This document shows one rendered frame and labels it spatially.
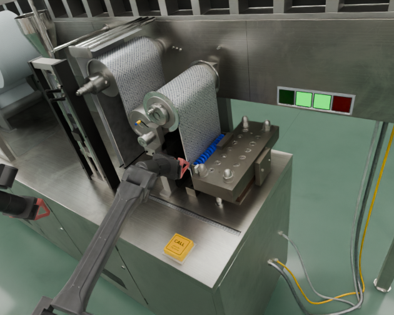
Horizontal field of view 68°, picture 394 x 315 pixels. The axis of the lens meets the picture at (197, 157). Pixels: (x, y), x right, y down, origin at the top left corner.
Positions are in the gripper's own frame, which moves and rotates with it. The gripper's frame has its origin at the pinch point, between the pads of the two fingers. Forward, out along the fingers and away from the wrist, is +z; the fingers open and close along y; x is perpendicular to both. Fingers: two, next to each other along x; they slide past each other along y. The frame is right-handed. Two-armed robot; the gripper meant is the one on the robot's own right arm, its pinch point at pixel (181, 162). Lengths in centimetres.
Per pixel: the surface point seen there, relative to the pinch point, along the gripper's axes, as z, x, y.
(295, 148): 190, -13, -8
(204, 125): 11.1, 12.8, 0.5
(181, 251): -11.3, -24.0, 12.6
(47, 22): -8, 44, -71
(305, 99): 24.5, 27.1, 31.0
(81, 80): 30, 21, -99
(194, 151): 6.8, 3.5, 0.5
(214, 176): 4.4, -2.5, 11.4
